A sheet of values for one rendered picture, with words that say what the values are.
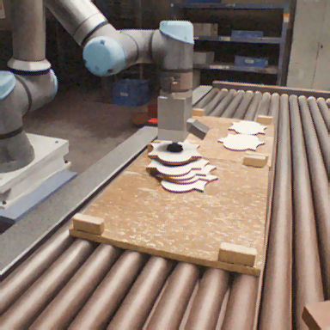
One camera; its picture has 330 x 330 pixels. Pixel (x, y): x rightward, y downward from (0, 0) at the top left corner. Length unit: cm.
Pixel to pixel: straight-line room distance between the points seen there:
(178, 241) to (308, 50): 502
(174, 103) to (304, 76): 483
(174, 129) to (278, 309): 44
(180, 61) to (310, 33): 478
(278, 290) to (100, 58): 50
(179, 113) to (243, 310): 44
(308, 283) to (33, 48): 82
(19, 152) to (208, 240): 54
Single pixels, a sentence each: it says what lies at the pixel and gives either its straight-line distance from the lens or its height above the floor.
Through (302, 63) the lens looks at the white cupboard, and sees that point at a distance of 547.
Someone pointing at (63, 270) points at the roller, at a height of 92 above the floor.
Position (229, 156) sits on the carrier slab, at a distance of 92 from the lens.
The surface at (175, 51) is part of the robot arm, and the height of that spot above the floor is 123.
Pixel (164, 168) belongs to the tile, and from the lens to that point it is 75.
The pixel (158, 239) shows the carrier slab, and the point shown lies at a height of 94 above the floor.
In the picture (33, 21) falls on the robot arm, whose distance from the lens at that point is 91.
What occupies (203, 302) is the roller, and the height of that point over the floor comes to 92.
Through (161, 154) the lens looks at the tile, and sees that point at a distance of 78.
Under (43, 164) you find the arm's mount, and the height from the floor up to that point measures 92.
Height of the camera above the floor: 129
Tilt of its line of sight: 24 degrees down
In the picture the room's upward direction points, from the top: straight up
